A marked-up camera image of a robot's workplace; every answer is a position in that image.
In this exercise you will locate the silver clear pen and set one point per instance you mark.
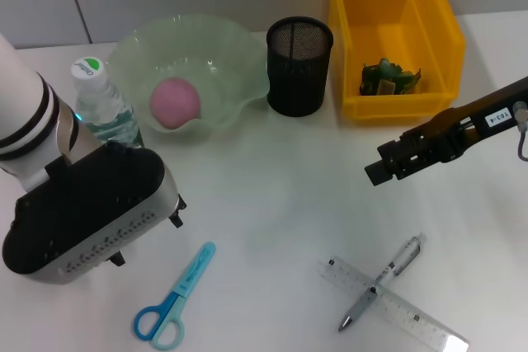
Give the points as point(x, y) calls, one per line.
point(385, 275)

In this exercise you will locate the black mesh pen holder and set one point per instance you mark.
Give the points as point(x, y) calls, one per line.
point(297, 76)

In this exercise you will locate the yellow plastic bin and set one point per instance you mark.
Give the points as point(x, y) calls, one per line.
point(396, 30)

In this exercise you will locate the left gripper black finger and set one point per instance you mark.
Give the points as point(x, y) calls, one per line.
point(178, 212)
point(117, 258)

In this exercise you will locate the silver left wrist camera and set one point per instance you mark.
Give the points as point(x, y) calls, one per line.
point(90, 207)

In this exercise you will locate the clear plastic ruler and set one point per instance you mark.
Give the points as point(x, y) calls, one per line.
point(429, 321)

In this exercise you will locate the green glass fruit plate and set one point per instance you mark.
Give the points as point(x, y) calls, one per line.
point(231, 63)

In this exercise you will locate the green plastic wrapper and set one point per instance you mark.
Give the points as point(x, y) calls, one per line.
point(387, 80)

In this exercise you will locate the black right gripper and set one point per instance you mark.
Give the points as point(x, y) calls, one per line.
point(474, 125)

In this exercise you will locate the clear water bottle green label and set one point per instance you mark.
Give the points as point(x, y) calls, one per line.
point(88, 73)

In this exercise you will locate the pink peach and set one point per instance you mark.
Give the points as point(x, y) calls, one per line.
point(175, 102)

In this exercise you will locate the blue scissors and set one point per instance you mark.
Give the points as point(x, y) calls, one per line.
point(189, 273)

